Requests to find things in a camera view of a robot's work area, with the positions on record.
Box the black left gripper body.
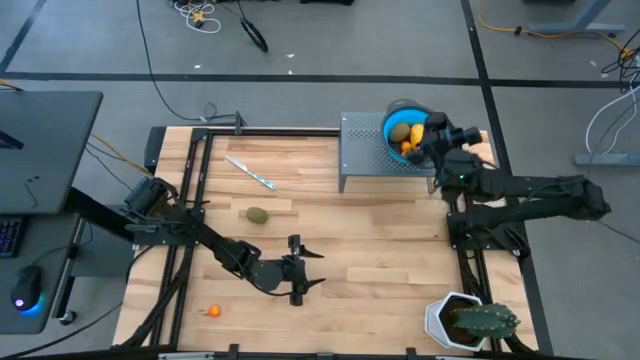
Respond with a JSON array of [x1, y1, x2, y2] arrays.
[[282, 233, 308, 307]]

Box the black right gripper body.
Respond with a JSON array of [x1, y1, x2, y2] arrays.
[[419, 111, 464, 165]]

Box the brown kiwi fruit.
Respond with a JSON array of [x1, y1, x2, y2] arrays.
[[388, 122, 412, 144], [244, 206, 270, 225]]

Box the blue collapsible colander bowl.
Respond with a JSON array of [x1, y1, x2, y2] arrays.
[[380, 98, 441, 166]]

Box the grey perforated metal stand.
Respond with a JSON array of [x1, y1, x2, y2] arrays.
[[338, 111, 450, 194]]

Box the white hexagonal plant pot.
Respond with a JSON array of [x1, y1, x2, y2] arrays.
[[424, 291, 489, 353]]

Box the grey desk foot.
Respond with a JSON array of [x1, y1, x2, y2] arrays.
[[573, 152, 640, 167], [524, 0, 626, 36]]

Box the green cactus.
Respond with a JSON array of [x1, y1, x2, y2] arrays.
[[449, 302, 521, 340]]

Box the black desk foot beam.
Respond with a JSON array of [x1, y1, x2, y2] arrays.
[[64, 186, 136, 241]]

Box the silver desk leg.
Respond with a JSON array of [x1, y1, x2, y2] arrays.
[[49, 217, 86, 321]]

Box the dark grey desk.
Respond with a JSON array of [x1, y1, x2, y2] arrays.
[[0, 213, 84, 336]]

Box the black computer mouse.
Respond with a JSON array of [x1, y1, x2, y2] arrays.
[[9, 264, 44, 312]]

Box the grey desk top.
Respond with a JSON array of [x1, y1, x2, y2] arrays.
[[0, 91, 104, 216]]

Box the black keyboard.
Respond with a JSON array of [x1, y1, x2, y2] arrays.
[[0, 217, 25, 260]]

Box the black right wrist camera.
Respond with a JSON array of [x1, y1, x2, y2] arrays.
[[460, 125, 485, 148]]

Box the black aluminium table frame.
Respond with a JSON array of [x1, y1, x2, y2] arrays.
[[112, 124, 554, 360]]

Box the yellow cable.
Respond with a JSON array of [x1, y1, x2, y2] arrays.
[[477, 0, 636, 59], [89, 133, 151, 175]]

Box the black cable bundle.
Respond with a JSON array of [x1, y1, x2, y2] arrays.
[[599, 27, 640, 81]]

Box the black strap loop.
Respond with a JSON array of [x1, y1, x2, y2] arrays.
[[234, 0, 270, 54]]

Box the thin black floor cable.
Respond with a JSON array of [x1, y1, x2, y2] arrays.
[[134, 0, 239, 124]]

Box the white cable bundle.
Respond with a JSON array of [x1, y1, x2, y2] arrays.
[[172, 0, 222, 35]]

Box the black desk bracket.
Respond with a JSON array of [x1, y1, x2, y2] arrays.
[[0, 130, 24, 151]]

